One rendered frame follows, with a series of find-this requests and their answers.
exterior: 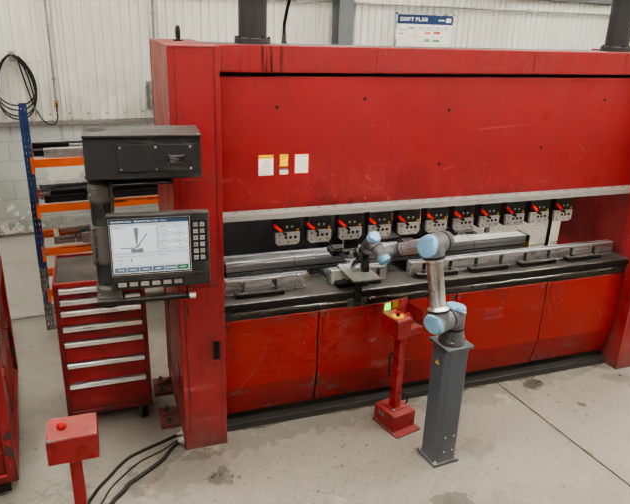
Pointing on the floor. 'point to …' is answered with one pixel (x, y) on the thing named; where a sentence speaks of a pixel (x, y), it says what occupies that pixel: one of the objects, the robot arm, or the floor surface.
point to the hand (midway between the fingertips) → (356, 268)
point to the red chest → (99, 342)
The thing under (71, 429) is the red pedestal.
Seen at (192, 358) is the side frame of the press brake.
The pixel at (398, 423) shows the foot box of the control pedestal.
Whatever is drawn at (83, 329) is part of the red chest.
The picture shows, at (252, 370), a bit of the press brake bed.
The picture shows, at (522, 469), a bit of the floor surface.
